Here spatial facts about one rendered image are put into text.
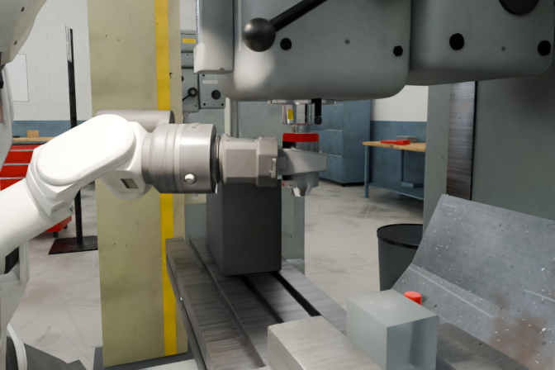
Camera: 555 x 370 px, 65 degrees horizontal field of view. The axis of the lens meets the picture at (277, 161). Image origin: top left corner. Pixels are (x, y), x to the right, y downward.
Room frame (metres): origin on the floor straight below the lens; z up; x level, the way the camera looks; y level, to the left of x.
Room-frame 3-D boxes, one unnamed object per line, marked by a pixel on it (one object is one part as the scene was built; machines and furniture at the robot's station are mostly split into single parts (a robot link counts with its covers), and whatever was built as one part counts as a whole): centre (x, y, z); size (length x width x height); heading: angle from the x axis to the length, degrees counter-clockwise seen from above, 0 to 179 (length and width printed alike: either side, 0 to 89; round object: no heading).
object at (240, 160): (0.55, 0.06, 1.23); 0.13 x 0.12 x 0.10; 2
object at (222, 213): (0.93, 0.08, 1.08); 0.22 x 0.12 x 0.20; 17
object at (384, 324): (0.36, -0.10, 1.10); 0.06 x 0.05 x 0.06; 23
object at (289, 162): (0.52, -0.03, 1.23); 0.06 x 0.02 x 0.03; 92
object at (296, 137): (0.55, -0.03, 1.26); 0.05 x 0.05 x 0.01
